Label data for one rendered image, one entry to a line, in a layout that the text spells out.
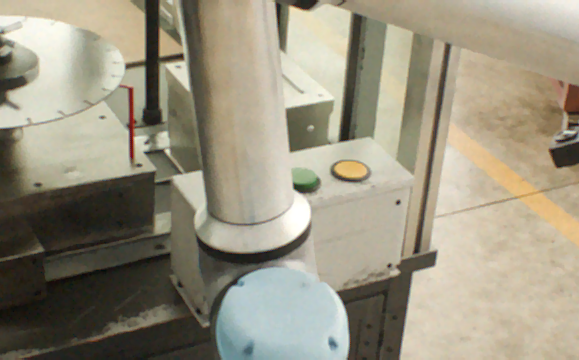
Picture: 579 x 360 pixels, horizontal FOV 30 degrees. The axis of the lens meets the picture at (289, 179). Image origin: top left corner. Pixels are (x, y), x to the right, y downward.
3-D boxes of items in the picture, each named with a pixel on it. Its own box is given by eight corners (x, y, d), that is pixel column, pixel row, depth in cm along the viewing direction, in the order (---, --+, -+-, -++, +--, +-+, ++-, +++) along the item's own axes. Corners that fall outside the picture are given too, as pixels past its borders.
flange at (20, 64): (53, 56, 144) (52, 39, 143) (16, 92, 135) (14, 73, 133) (-25, 43, 146) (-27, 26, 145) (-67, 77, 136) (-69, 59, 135)
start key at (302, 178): (306, 178, 134) (307, 164, 133) (322, 194, 131) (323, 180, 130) (277, 184, 132) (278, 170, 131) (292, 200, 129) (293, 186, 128)
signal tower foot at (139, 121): (173, 112, 176) (173, 98, 174) (181, 122, 173) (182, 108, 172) (122, 121, 172) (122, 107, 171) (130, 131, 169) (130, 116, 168)
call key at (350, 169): (355, 171, 137) (356, 158, 136) (371, 187, 134) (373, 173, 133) (327, 177, 135) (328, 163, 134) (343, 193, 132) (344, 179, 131)
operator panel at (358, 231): (358, 231, 150) (370, 135, 142) (401, 275, 141) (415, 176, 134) (168, 277, 138) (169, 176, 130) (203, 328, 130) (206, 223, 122)
